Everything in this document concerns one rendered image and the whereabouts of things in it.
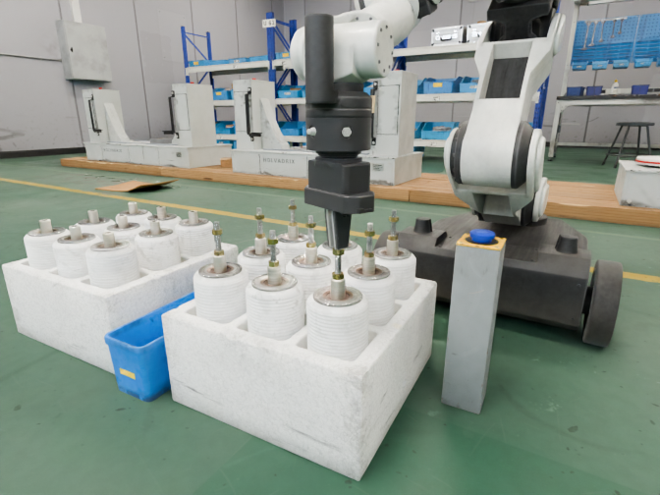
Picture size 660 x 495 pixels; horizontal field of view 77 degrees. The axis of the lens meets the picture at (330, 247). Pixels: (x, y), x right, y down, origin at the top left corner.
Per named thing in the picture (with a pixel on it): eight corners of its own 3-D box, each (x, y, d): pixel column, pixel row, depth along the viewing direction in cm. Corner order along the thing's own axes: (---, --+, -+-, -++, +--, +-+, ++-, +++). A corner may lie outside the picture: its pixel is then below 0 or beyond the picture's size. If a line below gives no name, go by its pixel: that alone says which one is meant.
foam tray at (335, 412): (287, 317, 111) (285, 253, 106) (431, 355, 93) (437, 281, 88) (171, 400, 78) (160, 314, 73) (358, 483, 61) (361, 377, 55)
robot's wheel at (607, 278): (581, 321, 109) (596, 248, 103) (604, 326, 107) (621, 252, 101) (580, 357, 93) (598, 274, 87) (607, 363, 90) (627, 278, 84)
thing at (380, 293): (377, 345, 84) (380, 260, 79) (401, 370, 76) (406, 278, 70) (333, 354, 81) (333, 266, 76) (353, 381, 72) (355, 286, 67)
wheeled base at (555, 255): (444, 242, 171) (451, 159, 161) (591, 263, 145) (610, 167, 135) (380, 296, 118) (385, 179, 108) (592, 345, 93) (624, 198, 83)
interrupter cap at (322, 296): (341, 313, 58) (341, 309, 58) (302, 299, 63) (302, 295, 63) (372, 297, 63) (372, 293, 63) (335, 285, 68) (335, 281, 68)
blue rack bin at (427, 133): (430, 137, 563) (431, 122, 556) (459, 138, 545) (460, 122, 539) (418, 139, 521) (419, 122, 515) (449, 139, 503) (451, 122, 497)
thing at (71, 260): (97, 300, 105) (84, 231, 100) (122, 307, 101) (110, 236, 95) (58, 315, 97) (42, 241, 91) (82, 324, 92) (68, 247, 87)
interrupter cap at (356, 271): (378, 264, 78) (378, 260, 78) (398, 278, 71) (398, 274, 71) (341, 269, 75) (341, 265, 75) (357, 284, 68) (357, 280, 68)
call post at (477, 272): (449, 382, 84) (464, 234, 74) (485, 393, 80) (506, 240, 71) (440, 403, 78) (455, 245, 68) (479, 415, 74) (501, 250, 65)
